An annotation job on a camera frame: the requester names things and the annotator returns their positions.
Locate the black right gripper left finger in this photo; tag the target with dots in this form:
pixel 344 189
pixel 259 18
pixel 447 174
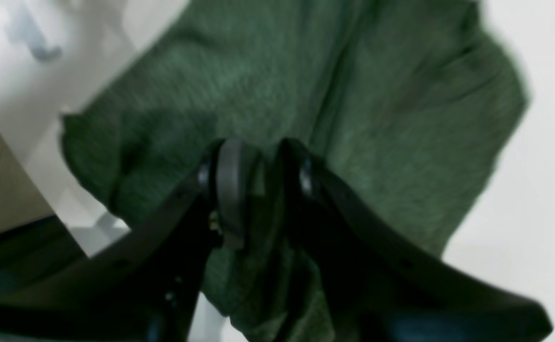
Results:
pixel 144 287

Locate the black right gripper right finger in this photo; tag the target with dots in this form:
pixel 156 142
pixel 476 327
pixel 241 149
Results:
pixel 382 288

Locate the dark green long-sleeve shirt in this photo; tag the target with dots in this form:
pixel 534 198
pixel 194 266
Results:
pixel 409 101

